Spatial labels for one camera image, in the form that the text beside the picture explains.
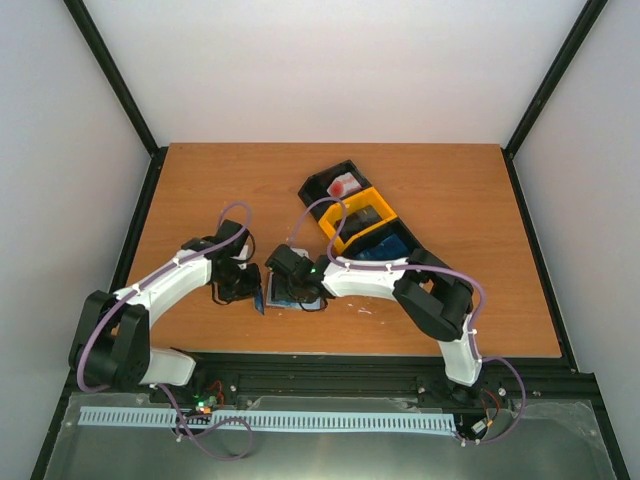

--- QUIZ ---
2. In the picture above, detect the light blue cable duct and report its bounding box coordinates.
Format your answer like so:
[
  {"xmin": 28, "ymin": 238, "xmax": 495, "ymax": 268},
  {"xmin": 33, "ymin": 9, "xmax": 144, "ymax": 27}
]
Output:
[{"xmin": 77, "ymin": 406, "xmax": 456, "ymax": 436}]

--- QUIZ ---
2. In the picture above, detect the black card stack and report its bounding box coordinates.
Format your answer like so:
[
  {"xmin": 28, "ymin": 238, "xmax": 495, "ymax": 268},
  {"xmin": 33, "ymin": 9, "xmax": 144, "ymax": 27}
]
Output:
[{"xmin": 334, "ymin": 205, "xmax": 384, "ymax": 242}]

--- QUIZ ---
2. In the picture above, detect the black card bin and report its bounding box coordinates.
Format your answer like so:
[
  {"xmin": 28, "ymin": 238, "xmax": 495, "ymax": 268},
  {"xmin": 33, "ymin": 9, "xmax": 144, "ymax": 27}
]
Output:
[
  {"xmin": 298, "ymin": 160, "xmax": 373, "ymax": 213},
  {"xmin": 342, "ymin": 218, "xmax": 423, "ymax": 261}
]

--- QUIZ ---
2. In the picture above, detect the black frame post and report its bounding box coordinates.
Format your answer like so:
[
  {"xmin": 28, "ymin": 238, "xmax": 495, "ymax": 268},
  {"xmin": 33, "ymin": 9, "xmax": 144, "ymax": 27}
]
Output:
[
  {"xmin": 63, "ymin": 0, "xmax": 169, "ymax": 156},
  {"xmin": 502, "ymin": 0, "xmax": 609, "ymax": 156}
]

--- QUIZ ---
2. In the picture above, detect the blue credit card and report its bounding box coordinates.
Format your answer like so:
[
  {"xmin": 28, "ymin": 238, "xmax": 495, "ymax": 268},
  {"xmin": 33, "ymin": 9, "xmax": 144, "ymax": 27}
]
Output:
[
  {"xmin": 268, "ymin": 298, "xmax": 302, "ymax": 310},
  {"xmin": 253, "ymin": 287, "xmax": 265, "ymax": 316}
]

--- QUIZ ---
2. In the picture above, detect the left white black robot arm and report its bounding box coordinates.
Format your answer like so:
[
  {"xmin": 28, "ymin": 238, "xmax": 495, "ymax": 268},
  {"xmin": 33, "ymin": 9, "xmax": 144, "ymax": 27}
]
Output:
[{"xmin": 69, "ymin": 220, "xmax": 261, "ymax": 403}]

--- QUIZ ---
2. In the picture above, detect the right black frame post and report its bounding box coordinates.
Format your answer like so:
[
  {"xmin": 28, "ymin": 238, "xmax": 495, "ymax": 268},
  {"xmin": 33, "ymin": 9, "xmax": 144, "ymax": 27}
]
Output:
[{"xmin": 502, "ymin": 0, "xmax": 609, "ymax": 156}]

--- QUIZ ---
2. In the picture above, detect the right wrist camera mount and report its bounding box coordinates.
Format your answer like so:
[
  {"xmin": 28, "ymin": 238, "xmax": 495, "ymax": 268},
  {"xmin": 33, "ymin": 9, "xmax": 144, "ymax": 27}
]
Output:
[{"xmin": 291, "ymin": 247, "xmax": 309, "ymax": 258}]

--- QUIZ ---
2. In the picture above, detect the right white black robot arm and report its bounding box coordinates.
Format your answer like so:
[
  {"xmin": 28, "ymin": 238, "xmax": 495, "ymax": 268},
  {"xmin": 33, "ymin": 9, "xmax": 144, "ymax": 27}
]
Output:
[{"xmin": 266, "ymin": 244, "xmax": 485, "ymax": 387}]

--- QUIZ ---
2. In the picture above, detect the black credit card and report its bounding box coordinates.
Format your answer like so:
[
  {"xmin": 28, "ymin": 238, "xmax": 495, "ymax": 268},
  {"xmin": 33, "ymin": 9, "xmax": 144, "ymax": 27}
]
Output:
[{"xmin": 266, "ymin": 272, "xmax": 292, "ymax": 307}]

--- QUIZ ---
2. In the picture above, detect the black left card bin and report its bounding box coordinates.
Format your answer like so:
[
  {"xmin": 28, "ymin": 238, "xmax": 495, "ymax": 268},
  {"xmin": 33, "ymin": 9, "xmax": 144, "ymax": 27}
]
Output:
[{"xmin": 298, "ymin": 160, "xmax": 373, "ymax": 213}]

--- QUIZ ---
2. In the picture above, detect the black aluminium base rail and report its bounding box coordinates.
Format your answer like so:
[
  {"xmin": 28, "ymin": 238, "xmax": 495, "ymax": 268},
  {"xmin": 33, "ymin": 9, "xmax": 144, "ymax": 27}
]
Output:
[{"xmin": 64, "ymin": 350, "xmax": 599, "ymax": 416}]

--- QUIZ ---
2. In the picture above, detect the black right card bin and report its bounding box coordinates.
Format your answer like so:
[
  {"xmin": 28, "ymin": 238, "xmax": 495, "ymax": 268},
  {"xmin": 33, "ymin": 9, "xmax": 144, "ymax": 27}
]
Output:
[{"xmin": 342, "ymin": 218, "xmax": 423, "ymax": 261}]

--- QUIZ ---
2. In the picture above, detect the small electronics board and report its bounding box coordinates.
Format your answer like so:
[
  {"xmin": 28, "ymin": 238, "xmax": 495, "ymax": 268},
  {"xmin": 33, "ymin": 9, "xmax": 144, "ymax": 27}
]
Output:
[{"xmin": 190, "ymin": 380, "xmax": 225, "ymax": 415}]

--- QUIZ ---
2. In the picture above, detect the left black frame post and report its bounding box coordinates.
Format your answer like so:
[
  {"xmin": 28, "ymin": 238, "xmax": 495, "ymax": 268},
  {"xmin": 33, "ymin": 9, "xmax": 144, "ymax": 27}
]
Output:
[{"xmin": 63, "ymin": 0, "xmax": 169, "ymax": 156}]

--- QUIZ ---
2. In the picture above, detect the yellow middle card bin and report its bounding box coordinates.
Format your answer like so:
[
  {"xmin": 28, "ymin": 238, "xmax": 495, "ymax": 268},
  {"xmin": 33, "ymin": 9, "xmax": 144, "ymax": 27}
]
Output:
[{"xmin": 318, "ymin": 187, "xmax": 397, "ymax": 253}]

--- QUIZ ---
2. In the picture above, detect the brown leather card holder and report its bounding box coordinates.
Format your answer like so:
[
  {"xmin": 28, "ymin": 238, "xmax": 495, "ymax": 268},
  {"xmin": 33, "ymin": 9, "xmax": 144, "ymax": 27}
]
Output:
[{"xmin": 264, "ymin": 272, "xmax": 328, "ymax": 313}]

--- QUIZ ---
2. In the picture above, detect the red white credit card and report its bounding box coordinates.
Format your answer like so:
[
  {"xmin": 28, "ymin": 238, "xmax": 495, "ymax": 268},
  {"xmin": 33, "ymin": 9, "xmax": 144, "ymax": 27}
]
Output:
[{"xmin": 327, "ymin": 172, "xmax": 362, "ymax": 198}]

